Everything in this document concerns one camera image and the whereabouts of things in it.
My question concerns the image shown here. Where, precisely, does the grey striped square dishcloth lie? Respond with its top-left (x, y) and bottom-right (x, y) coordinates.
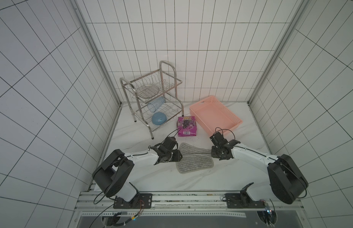
top-left (176, 142), bottom-right (214, 174)

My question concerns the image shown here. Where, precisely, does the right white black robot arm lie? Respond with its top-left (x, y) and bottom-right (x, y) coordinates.
top-left (211, 136), bottom-right (309, 204)

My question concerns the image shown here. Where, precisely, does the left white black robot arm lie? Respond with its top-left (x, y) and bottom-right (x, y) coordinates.
top-left (92, 147), bottom-right (183, 202)

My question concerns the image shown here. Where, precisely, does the purple snack packet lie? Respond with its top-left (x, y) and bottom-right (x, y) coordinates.
top-left (176, 116), bottom-right (197, 137)

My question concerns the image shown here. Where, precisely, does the pink plastic basket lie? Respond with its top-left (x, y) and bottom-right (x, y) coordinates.
top-left (189, 96), bottom-right (243, 136)

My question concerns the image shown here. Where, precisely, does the blue bowl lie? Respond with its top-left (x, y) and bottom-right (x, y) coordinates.
top-left (151, 112), bottom-right (167, 126)

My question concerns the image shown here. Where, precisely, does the clear blue plastic cup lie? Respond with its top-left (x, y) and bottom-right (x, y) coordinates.
top-left (147, 96), bottom-right (166, 113)

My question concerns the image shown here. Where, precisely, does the metal two-tier dish rack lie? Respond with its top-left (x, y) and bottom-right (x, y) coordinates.
top-left (119, 60), bottom-right (185, 140)

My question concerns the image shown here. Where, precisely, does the round metal strainer plate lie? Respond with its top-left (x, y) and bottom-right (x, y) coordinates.
top-left (136, 84), bottom-right (160, 99)

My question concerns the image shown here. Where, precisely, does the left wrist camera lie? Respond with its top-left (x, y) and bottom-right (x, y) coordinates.
top-left (163, 136), bottom-right (178, 150)

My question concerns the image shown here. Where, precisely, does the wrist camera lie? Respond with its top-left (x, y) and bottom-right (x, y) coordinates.
top-left (163, 136), bottom-right (178, 150)
top-left (210, 132), bottom-right (228, 148)

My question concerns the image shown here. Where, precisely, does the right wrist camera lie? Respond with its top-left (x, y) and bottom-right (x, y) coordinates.
top-left (210, 132), bottom-right (228, 148)

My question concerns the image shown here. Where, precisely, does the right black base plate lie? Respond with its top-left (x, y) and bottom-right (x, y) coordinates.
top-left (222, 193), bottom-right (265, 209)

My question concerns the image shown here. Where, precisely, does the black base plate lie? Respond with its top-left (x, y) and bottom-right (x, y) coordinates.
top-left (222, 193), bottom-right (265, 209)
top-left (113, 193), bottom-right (153, 209)

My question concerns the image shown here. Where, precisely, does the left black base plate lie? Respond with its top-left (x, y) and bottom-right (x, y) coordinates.
top-left (113, 193), bottom-right (153, 209)

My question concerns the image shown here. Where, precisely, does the aluminium mounting rail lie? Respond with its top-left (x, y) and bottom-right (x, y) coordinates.
top-left (75, 191), bottom-right (303, 213)

